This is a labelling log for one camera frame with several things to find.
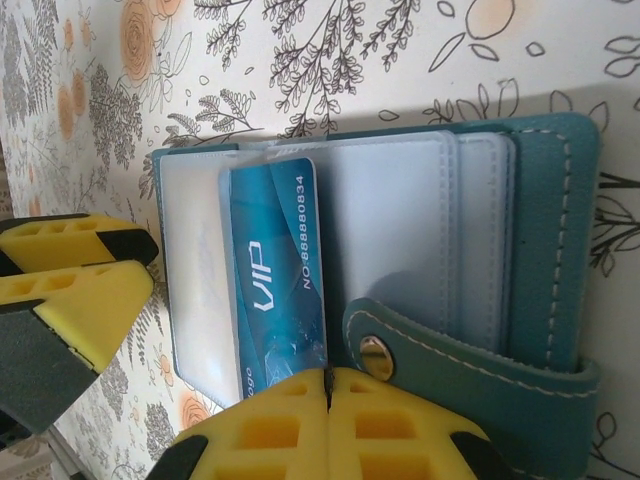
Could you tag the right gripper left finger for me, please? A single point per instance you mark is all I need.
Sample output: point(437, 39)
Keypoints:
point(280, 440)

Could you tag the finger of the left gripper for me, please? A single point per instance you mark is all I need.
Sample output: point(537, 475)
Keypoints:
point(90, 310)
point(50, 245)

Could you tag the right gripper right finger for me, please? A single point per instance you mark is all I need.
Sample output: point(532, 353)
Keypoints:
point(390, 440)

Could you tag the blue VIP card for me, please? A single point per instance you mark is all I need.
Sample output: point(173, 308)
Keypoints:
point(275, 240)

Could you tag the teal leather card holder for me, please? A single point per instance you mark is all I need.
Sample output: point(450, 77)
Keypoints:
point(540, 225)

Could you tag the floral table mat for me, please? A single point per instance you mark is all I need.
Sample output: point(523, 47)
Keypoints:
point(400, 60)

